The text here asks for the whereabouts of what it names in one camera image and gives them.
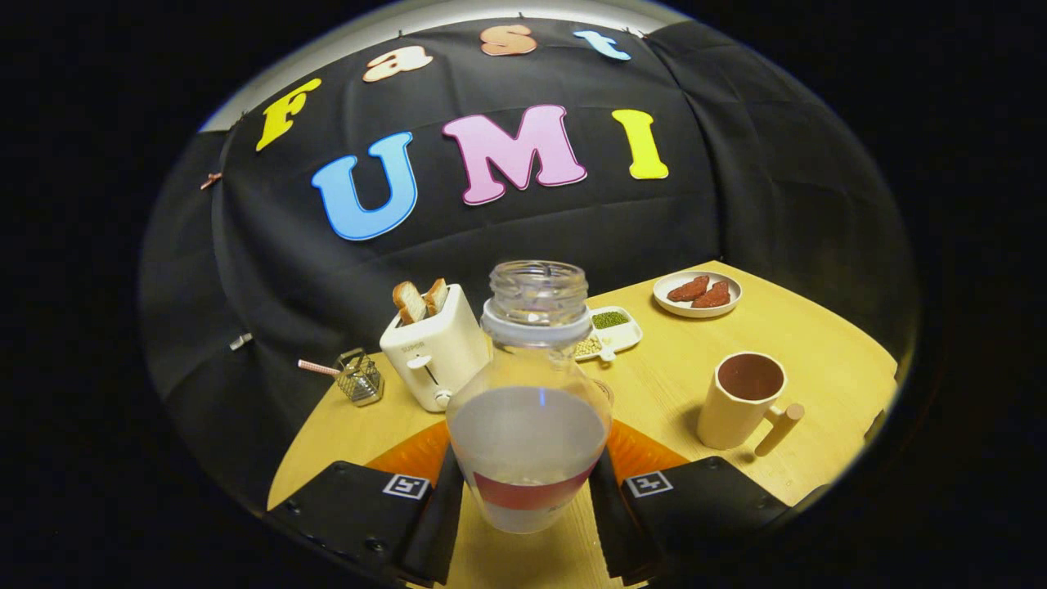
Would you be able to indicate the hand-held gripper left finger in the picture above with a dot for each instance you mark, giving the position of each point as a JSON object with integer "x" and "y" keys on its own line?
{"x": 360, "y": 511}

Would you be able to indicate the pink straw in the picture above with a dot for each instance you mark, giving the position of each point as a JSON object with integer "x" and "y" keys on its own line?
{"x": 317, "y": 368}

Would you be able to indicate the black backdrop cloth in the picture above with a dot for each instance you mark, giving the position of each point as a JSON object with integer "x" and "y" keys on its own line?
{"x": 286, "y": 278}

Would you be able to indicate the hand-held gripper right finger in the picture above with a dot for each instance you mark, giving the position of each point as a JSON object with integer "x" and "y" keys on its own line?
{"x": 703, "y": 507}

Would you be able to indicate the round white plate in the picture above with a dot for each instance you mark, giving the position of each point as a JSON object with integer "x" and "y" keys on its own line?
{"x": 664, "y": 301}

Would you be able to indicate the pink clip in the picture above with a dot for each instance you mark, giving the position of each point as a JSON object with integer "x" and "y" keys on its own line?
{"x": 211, "y": 180}

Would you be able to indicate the wooden table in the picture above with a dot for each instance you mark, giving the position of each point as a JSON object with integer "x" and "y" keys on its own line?
{"x": 818, "y": 360}

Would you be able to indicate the cream toaster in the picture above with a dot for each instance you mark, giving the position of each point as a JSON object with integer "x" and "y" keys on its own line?
{"x": 438, "y": 352}

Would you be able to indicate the white divided dish with beans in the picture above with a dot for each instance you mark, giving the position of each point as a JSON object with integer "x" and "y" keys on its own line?
{"x": 623, "y": 334}

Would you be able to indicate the toast slice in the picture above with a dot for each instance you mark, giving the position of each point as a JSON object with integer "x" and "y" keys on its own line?
{"x": 409, "y": 303}
{"x": 436, "y": 296}

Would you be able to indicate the red meat piece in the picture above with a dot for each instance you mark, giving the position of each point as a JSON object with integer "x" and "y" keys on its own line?
{"x": 713, "y": 296}
{"x": 689, "y": 289}

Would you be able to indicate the metal clip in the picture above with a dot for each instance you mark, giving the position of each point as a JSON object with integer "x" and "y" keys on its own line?
{"x": 240, "y": 341}

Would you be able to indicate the clear juice bottle red label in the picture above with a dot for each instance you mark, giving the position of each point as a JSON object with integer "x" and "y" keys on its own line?
{"x": 527, "y": 442}

